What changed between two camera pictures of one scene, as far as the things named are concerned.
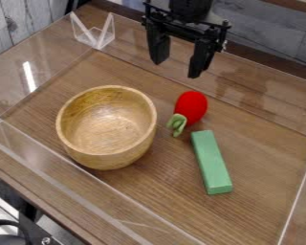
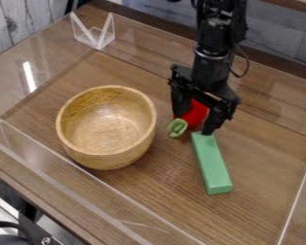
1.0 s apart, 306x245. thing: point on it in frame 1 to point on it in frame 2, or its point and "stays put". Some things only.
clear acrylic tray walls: (122, 152) stays put
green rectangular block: (214, 168) stays put
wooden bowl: (106, 125) stays put
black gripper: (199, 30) to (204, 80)
